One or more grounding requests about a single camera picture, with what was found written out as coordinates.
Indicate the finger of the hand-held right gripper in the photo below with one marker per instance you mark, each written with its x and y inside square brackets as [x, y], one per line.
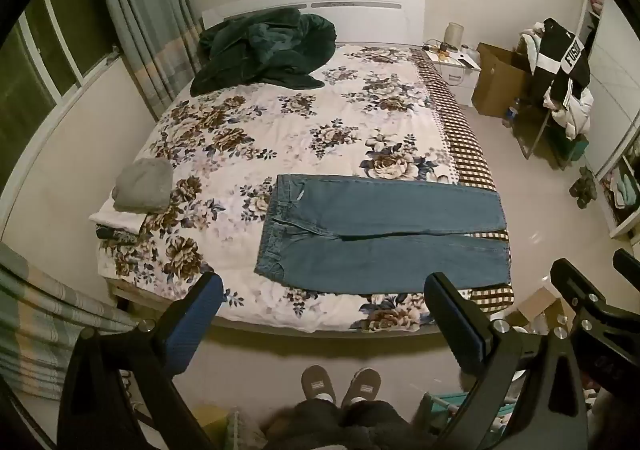
[575, 282]
[629, 262]

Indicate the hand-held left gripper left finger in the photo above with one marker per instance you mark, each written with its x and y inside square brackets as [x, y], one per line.
[200, 312]

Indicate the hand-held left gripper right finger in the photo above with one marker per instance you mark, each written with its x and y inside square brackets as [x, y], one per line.
[465, 327]

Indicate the blue jeans pants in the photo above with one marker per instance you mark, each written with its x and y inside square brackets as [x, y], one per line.
[380, 235]

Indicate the small cardboard box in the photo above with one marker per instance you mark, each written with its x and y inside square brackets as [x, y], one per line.
[537, 307]

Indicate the teal plastic crate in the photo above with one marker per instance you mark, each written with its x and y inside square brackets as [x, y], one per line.
[442, 410]

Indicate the dark plush slippers pair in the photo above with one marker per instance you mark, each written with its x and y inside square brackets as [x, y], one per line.
[584, 187]

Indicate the dark patterned folded cloth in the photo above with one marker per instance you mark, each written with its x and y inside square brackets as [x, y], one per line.
[114, 233]

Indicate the person's grey right slipper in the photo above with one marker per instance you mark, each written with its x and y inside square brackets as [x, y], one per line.
[362, 384]

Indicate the person's grey slipper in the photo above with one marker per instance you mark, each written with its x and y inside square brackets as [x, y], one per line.
[317, 382]
[362, 384]

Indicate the white folded cloth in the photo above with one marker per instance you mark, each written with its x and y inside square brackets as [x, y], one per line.
[117, 221]

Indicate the green bag under chair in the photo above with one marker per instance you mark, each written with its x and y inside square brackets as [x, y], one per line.
[579, 148]

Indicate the person's grey left slipper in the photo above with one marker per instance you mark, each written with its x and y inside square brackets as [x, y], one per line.
[317, 382]

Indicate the grey folded cloth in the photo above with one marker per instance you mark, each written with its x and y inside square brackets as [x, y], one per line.
[142, 185]

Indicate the grey-green striped curtain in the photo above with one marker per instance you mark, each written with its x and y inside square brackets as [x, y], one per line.
[45, 310]
[145, 14]

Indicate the white wardrobe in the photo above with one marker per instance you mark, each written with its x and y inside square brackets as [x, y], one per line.
[620, 104]

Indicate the person's dark trouser legs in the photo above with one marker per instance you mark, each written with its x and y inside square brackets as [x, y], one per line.
[340, 425]

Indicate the white puffy jacket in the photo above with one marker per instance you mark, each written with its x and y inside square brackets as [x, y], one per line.
[575, 112]

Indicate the plastic water bottle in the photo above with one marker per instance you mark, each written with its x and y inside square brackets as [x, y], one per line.
[511, 113]

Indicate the brown checked bed sheet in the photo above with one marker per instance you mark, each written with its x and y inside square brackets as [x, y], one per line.
[462, 139]

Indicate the floral bed blanket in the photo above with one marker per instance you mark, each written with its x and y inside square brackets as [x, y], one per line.
[300, 129]

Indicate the large cardboard box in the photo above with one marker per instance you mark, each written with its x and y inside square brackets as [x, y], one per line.
[497, 79]

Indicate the black and white jacket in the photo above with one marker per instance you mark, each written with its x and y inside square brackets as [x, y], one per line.
[560, 54]

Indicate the white nightstand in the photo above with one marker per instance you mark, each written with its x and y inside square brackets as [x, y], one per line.
[457, 77]

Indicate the pale garment on chair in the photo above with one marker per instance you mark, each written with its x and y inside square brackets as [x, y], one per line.
[531, 40]

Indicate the dark remote control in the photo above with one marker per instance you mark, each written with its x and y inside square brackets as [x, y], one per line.
[465, 61]

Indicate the dark green blanket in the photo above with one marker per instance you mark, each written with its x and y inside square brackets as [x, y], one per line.
[260, 49]

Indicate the beige table lamp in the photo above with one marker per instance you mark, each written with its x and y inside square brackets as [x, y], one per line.
[454, 35]

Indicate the white framed window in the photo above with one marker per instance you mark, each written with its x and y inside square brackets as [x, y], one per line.
[45, 49]

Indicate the white bed headboard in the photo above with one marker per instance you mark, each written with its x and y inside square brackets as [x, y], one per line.
[350, 12]

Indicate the metal frame chair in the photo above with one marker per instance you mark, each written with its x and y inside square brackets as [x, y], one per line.
[540, 129]

